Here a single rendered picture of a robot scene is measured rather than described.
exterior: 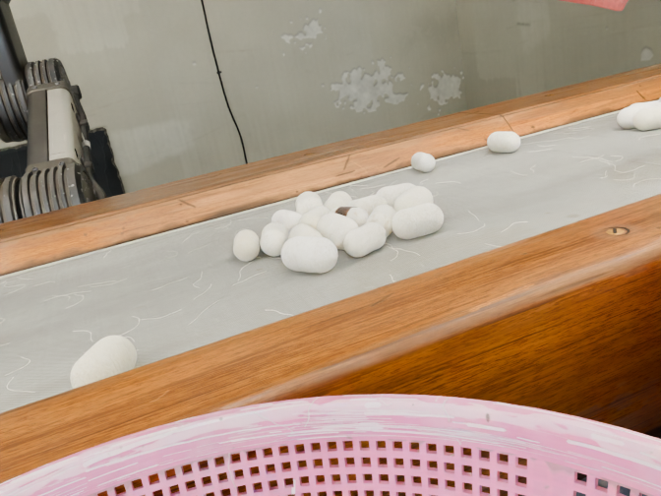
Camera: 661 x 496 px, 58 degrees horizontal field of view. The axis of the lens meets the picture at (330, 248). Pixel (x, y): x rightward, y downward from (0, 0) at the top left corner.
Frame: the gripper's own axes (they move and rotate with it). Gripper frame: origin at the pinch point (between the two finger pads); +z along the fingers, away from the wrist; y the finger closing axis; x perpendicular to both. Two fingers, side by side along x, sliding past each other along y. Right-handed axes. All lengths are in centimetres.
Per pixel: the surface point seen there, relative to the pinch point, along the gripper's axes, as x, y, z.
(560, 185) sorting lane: -1.8, -23.0, 20.6
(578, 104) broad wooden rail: 9.6, -3.1, 4.3
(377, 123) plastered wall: 154, 60, -131
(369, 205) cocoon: -0.5, -36.6, 16.9
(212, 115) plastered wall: 135, -12, -137
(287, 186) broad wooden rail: 9.5, -38.3, 5.7
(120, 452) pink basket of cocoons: -16, -54, 33
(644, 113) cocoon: 1.6, -6.8, 13.7
